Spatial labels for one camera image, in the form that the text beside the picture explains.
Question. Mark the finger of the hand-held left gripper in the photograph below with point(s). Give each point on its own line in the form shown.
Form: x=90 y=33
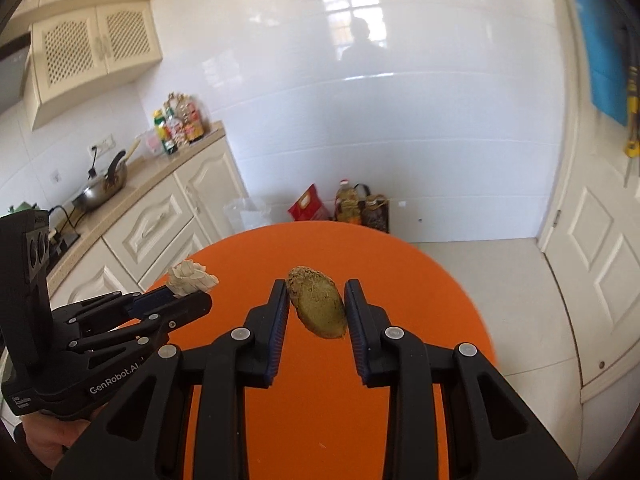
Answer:
x=155 y=301
x=185 y=307

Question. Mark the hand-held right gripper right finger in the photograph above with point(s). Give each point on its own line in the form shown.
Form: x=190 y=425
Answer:
x=355 y=340

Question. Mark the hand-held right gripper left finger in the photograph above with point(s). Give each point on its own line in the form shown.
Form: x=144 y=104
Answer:
x=279 y=340

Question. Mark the white tissue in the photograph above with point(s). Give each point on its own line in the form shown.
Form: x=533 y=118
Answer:
x=192 y=277

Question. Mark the person's left hand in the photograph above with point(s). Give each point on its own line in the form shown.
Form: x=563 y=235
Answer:
x=47 y=437

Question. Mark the black cooktop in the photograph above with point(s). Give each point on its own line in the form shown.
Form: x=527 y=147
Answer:
x=62 y=245

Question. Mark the orange round table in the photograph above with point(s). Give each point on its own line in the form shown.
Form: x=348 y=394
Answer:
x=320 y=410

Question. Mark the green kettle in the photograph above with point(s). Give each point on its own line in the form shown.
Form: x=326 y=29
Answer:
x=22 y=206

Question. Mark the cream base cabinets with counter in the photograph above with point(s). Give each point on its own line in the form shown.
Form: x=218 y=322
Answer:
x=165 y=220

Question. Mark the clear plastic container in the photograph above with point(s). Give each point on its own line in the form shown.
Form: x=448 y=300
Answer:
x=247 y=215

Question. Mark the steel wok pan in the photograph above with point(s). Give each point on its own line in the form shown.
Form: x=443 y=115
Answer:
x=102 y=190

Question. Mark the cardboard box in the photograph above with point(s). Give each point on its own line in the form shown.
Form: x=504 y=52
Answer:
x=375 y=212

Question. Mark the cooking oil bottle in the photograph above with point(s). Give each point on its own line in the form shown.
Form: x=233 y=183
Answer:
x=347 y=205

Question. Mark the red bag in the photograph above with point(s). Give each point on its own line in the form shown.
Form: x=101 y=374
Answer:
x=307 y=205

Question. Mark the pink plastic jug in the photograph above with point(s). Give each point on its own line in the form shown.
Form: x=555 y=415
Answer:
x=150 y=142

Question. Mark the cluster of condiment bottles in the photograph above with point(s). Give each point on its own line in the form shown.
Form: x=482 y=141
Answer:
x=177 y=125

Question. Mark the range hood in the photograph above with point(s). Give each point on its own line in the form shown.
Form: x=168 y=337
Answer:
x=12 y=75

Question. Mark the white panel door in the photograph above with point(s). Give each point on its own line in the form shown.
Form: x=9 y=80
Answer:
x=590 y=260

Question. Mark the grey hanging apron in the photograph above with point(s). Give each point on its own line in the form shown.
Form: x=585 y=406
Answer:
x=632 y=125

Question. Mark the blue apron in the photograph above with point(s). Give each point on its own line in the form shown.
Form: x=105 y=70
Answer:
x=600 y=45

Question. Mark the white wall outlet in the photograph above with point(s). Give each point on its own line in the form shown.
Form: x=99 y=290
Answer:
x=102 y=145

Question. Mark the cream lattice wall cabinet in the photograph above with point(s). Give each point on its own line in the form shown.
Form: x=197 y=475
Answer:
x=95 y=55

